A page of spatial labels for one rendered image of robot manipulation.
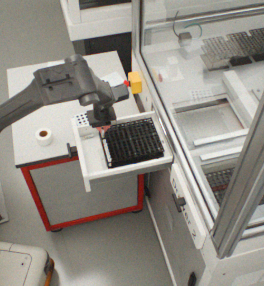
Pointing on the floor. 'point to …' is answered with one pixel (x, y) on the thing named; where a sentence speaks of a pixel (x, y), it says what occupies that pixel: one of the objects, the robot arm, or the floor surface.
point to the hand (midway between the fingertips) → (102, 130)
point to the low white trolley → (58, 122)
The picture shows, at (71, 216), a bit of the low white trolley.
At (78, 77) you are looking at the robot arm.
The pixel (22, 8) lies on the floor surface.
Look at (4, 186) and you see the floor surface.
